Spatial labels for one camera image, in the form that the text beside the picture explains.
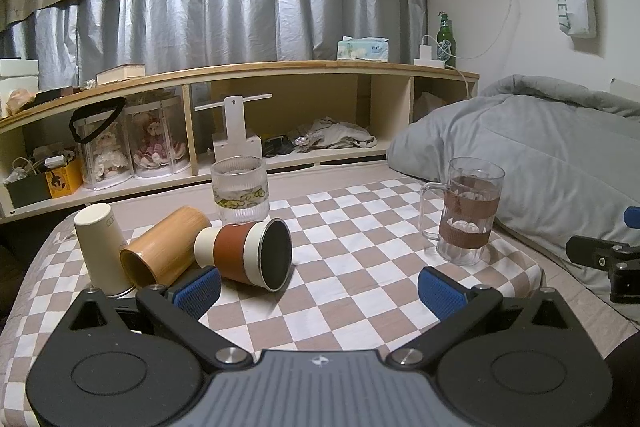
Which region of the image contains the glass mug with brown bands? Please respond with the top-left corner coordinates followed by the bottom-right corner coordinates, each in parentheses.
top-left (418, 157), bottom-right (506, 266)

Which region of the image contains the clear case with pink doll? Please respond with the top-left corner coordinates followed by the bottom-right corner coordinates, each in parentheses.
top-left (124, 95), bottom-right (194, 180)

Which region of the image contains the black folded item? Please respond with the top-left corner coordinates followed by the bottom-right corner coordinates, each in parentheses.
top-left (263, 134), bottom-right (296, 158)

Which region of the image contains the clear case with cream doll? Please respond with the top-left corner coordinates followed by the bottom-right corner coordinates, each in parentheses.
top-left (79, 109), bottom-right (134, 190)

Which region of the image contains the pile of grey clothes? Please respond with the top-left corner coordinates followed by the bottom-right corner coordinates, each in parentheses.
top-left (292, 117), bottom-right (379, 153)

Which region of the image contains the grey duvet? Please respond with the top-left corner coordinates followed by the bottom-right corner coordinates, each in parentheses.
top-left (387, 74), bottom-right (640, 324)

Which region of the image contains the yellow box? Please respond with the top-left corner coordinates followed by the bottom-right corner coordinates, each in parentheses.
top-left (44, 158), bottom-right (84, 200)

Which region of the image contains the dark green bag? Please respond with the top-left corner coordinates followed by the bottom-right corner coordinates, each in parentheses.
top-left (4, 168), bottom-right (54, 210)

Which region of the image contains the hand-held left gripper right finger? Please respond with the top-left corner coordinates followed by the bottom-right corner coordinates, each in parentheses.
top-left (387, 265), bottom-right (577, 370)

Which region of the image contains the wooden shelf unit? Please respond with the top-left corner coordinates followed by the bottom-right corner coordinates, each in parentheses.
top-left (0, 60), bottom-right (481, 226)

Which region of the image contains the dark flat box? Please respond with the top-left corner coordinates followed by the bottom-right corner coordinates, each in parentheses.
top-left (34, 86), bottom-right (84, 104)

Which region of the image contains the white wooden stand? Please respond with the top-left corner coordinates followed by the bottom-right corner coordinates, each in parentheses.
top-left (193, 93), bottom-right (274, 168)

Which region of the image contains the pink shell ornament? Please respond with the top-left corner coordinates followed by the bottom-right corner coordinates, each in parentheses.
top-left (5, 89), bottom-right (37, 116)

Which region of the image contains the green glass bottle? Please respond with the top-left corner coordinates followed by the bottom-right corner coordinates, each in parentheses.
top-left (437, 11), bottom-right (458, 68)

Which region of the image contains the white power strip cord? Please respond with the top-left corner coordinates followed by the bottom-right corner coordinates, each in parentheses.
top-left (452, 65), bottom-right (474, 100)

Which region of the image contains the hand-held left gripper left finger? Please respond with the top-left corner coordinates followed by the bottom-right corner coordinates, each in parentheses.
top-left (64, 267), bottom-right (254, 371)

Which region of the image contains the plastic bag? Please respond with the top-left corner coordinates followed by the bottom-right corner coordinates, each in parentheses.
top-left (413, 91), bottom-right (451, 123)

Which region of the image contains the bamboo cup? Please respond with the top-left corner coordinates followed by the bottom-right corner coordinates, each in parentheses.
top-left (119, 205), bottom-right (214, 289)

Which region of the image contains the thick book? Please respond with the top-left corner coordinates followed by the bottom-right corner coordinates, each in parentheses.
top-left (94, 63), bottom-right (147, 86)

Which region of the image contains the grey curtain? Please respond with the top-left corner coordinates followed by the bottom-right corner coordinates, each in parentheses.
top-left (0, 0), bottom-right (430, 90)

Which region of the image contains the ribbed floral glass cup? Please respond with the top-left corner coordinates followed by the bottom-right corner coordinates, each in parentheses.
top-left (210, 155), bottom-right (271, 226)

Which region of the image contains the tissue box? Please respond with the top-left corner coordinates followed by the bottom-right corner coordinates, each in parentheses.
top-left (336, 36), bottom-right (390, 62)

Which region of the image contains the checkered cloth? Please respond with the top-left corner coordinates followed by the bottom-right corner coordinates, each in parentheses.
top-left (0, 174), bottom-right (546, 427)

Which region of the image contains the plain white cup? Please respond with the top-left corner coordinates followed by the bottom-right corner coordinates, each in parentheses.
top-left (73, 203), bottom-right (127, 297)

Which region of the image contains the black headband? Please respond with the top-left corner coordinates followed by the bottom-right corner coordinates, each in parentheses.
top-left (68, 96), bottom-right (128, 146)

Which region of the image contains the brown banded white cup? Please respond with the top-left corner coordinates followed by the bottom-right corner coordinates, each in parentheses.
top-left (193, 217), bottom-right (294, 292)

